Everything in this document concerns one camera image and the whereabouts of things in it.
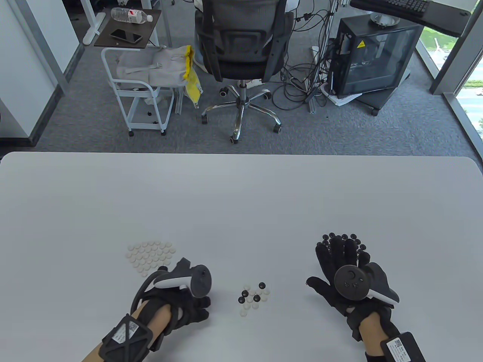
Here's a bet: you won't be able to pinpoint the pile of mixed go stones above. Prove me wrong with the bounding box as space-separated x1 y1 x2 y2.
238 282 271 316

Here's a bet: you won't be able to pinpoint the cluster of black go stones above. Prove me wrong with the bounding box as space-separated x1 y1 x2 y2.
322 233 367 261

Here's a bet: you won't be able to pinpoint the white rolling cart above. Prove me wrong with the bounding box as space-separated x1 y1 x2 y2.
101 47 175 137

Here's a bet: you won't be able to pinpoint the tangle of black floor cables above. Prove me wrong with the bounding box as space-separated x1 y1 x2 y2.
272 0 336 112

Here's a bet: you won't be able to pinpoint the black wheeled platform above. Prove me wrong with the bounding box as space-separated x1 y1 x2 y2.
357 81 410 117

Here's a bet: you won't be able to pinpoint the round silver stand base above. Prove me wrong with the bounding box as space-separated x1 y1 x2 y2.
370 11 400 28

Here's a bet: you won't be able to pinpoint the person's right hand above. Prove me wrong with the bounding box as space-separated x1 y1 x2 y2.
306 236 400 342

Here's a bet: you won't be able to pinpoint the black keyboard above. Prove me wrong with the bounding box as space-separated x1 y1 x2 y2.
372 0 431 18

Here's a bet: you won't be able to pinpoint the white desk leg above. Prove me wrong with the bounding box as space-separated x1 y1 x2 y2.
81 0 107 46

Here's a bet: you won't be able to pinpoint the aluminium frame post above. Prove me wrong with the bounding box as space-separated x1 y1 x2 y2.
309 0 338 114

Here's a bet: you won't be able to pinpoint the black and white left controller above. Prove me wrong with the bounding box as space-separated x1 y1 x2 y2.
130 258 212 315

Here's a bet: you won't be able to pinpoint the clear plastic water bottle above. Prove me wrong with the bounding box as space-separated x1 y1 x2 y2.
111 7 154 24

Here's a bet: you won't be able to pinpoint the grey window pillar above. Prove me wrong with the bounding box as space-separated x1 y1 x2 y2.
429 0 483 97

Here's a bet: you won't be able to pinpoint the grey fabric bag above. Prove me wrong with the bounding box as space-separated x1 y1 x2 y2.
116 47 189 89

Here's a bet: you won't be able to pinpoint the black and white right controller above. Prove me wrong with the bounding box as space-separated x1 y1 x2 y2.
334 262 400 304

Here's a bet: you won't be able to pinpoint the yellow plastic bag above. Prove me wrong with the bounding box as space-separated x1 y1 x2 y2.
183 45 203 109

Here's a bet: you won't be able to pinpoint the person's right forearm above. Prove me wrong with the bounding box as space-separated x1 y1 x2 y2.
358 314 387 357

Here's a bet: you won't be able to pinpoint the black patterned wrist camera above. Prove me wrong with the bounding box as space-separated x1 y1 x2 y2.
100 314 154 362

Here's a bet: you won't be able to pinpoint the black computer case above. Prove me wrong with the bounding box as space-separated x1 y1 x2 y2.
330 16 424 99

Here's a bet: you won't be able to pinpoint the black labelled wrist camera box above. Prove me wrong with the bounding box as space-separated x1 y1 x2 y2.
380 332 427 362

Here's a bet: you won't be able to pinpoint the person's left forearm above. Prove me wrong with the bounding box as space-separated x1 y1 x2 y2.
81 302 173 362

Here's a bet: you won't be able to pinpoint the cluster of white go stones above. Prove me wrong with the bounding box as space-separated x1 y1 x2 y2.
126 241 176 278

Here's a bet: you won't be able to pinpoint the white papers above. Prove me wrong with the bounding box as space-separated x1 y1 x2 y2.
321 83 363 106

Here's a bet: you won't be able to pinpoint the black and white controller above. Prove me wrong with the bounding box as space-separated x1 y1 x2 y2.
130 258 212 315
334 262 400 304

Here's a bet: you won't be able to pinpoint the brown side table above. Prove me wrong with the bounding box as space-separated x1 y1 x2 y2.
94 8 162 49

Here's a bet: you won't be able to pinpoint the person's left hand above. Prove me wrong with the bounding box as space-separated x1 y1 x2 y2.
142 290 212 334

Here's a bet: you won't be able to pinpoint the black smartphone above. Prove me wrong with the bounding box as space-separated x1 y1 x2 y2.
109 29 143 43

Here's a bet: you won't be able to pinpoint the black mesh office chair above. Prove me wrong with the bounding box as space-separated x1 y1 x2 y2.
194 0 295 146

